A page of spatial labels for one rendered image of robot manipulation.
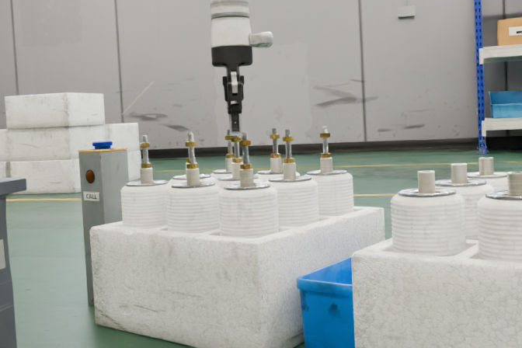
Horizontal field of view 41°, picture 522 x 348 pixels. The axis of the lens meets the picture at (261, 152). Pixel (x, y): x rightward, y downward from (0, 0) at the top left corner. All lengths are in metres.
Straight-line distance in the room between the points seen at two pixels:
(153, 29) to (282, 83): 1.40
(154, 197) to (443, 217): 0.54
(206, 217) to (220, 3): 0.38
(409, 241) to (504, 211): 0.13
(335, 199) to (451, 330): 0.45
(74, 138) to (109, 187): 2.51
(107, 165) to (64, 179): 2.51
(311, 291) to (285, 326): 0.09
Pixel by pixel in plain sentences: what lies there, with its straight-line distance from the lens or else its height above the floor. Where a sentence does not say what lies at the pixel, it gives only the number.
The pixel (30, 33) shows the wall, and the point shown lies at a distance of 7.64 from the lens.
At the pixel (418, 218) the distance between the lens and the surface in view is 0.91.
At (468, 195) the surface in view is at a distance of 1.02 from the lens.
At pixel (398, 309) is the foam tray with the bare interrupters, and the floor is 0.11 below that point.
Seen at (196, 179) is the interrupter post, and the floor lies 0.26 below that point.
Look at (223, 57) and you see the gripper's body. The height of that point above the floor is 0.47.
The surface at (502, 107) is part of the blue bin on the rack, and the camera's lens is 5.50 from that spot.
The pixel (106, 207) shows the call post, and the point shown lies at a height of 0.20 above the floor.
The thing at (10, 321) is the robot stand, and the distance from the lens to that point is 0.96.
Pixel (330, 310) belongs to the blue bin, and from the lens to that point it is 1.04.
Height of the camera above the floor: 0.37
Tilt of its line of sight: 3 degrees down
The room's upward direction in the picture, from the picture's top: 3 degrees counter-clockwise
